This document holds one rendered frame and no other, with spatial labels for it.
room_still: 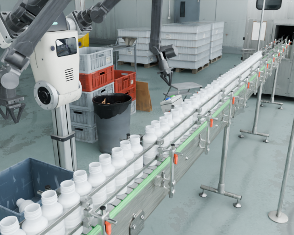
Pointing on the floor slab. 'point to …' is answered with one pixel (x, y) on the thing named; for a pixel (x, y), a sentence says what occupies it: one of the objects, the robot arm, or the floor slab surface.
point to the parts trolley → (121, 50)
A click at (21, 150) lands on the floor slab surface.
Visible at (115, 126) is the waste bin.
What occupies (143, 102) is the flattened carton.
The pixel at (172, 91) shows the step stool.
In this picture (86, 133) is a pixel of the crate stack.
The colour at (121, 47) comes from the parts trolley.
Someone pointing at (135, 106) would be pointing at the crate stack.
